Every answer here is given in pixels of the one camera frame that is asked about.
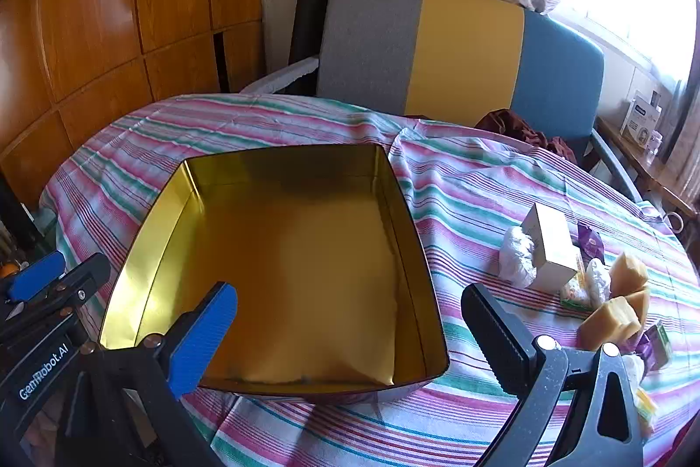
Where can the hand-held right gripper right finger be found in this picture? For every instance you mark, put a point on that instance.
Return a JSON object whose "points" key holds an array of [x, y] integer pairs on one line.
{"points": [[495, 325]]}

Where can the striped bed sheet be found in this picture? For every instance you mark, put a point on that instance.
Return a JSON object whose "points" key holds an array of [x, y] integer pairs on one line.
{"points": [[465, 183]]}

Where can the green box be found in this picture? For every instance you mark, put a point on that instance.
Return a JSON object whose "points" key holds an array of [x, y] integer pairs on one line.
{"points": [[663, 342]]}

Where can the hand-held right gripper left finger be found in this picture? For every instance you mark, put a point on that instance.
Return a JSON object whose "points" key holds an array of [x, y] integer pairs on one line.
{"points": [[205, 336]]}

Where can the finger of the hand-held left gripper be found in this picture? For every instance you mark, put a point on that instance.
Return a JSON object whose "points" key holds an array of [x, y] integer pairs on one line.
{"points": [[35, 278], [82, 278]]}

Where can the wooden side table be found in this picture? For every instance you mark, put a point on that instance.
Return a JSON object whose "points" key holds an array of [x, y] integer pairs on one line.
{"points": [[651, 177]]}

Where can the pale green white packet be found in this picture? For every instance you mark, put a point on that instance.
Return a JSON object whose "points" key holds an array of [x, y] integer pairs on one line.
{"points": [[574, 295]]}

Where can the grey yellow blue sofa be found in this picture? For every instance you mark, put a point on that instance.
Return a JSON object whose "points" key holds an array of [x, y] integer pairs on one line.
{"points": [[465, 51]]}

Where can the yellow green packet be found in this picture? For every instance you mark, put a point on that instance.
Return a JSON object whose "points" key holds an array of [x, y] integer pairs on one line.
{"points": [[645, 409]]}

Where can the black rolled mat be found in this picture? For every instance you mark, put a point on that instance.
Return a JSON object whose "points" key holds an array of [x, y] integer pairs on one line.
{"points": [[311, 8]]}

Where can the dark red cloth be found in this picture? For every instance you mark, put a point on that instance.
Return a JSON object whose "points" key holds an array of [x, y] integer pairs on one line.
{"points": [[508, 122]]}

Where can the small gold box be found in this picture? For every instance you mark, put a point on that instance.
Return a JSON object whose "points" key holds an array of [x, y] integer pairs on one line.
{"points": [[552, 248]]}

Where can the white printed carton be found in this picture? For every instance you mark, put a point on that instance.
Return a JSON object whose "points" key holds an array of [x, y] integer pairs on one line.
{"points": [[640, 117]]}

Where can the wooden wardrobe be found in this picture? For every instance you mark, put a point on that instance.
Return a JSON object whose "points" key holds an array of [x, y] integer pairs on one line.
{"points": [[109, 8]]}

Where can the yellow sponge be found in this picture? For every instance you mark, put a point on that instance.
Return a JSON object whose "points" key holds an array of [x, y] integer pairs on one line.
{"points": [[607, 322], [641, 302], [629, 273]]}

